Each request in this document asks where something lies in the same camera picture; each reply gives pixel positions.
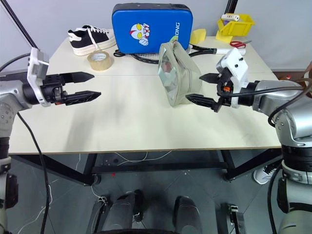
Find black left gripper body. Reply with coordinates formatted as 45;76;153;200
39;74;68;107

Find red handled scissors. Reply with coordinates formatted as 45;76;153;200
229;39;252;48

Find black upright pole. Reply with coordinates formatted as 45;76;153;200
224;0;238;13

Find yellow plastic bin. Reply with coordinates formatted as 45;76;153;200
215;14;256;45

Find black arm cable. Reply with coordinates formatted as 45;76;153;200
216;78;312;127
0;53;52;234

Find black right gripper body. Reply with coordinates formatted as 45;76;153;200
214;68;235;113

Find black badminton racket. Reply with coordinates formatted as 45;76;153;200
113;43;246;65

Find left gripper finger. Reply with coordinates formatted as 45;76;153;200
61;71;96;85
64;91;102;107

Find blue cartoon print pad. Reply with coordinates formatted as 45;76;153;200
111;2;195;55

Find dark rounded left robot leg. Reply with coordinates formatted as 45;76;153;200
103;189;145;234

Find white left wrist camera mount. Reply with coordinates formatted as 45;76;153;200
26;47;51;108

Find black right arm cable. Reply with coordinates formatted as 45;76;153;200
216;78;312;127

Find black metal table frame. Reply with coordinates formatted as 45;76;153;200
9;148;284;187

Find black and white sneaker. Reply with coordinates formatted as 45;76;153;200
67;25;117;57

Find white cylinder with dark dots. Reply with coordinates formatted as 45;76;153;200
221;13;241;21

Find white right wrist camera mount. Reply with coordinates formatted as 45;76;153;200
215;47;250;108

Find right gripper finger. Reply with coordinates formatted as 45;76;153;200
198;73;220;83
186;94;221;114

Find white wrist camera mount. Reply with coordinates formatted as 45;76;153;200
215;47;250;108
26;47;51;108

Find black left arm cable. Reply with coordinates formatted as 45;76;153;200
0;53;52;234

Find dark rounded robot leg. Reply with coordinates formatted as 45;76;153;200
103;189;145;234
174;195;203;234

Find dark rounded right robot leg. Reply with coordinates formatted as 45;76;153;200
174;195;203;234

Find yellow foam wedge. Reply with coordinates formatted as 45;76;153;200
190;28;207;45

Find white string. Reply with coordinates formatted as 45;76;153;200
75;150;173;172

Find black stand foot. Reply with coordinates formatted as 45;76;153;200
85;195;111;234
220;203;247;234

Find clear packing tape roll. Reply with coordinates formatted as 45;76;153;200
87;51;115;72

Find beige fabric pouch bag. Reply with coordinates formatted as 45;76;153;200
157;41;203;108

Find black slanted pole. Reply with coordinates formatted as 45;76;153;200
0;0;39;50

